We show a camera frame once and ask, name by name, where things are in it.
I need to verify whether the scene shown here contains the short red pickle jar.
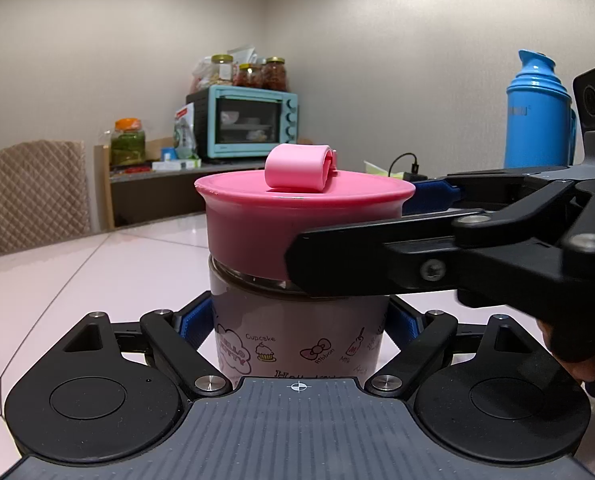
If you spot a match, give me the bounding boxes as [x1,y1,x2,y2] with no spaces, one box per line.
[234,63,263,90]

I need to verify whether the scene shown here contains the dark side cabinet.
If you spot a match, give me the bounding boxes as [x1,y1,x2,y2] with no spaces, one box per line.
[108,159,279,229]

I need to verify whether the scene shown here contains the green and white snack bag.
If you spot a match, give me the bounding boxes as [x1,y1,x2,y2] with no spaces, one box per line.
[172,102,198,161]

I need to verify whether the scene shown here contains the blue thermos flask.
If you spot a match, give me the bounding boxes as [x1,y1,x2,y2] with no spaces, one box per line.
[504,49,579,169]

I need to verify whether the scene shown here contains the pink bottle cap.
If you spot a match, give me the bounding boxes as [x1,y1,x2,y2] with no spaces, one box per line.
[194,143,417,287]

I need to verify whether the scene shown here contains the green jar with orange lid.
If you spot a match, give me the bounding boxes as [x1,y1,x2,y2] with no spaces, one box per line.
[110,118,147,167]

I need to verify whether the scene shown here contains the flat white box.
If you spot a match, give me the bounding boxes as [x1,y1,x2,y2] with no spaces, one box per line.
[152,158,202,171]

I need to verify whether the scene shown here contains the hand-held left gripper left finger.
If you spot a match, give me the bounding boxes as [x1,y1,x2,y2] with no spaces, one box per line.
[63,296,233,397]

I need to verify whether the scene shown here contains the pale jar with gold lid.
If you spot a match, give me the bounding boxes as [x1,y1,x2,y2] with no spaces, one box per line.
[209,53,234,86]

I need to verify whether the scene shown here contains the tall red pickle jar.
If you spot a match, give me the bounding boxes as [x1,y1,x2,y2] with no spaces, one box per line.
[262,56,287,92]

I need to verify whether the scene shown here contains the chair with quilted beige cover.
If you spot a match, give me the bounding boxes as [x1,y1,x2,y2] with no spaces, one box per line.
[0,139,91,257]

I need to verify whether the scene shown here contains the teal toaster oven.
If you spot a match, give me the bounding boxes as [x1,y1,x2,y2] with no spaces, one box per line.
[186,84,299,164]

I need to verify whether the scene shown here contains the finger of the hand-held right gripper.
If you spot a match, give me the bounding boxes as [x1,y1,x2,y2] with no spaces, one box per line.
[284,207,595,311]
[401,167,585,217]

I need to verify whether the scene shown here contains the black charging cable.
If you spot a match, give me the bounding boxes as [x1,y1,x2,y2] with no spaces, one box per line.
[388,152,421,177]

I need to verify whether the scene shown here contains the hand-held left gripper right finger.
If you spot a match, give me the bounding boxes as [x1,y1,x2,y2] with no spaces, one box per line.
[365,296,548,397]

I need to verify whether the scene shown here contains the green tissue pack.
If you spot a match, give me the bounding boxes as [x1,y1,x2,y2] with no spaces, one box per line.
[363,159,409,180]

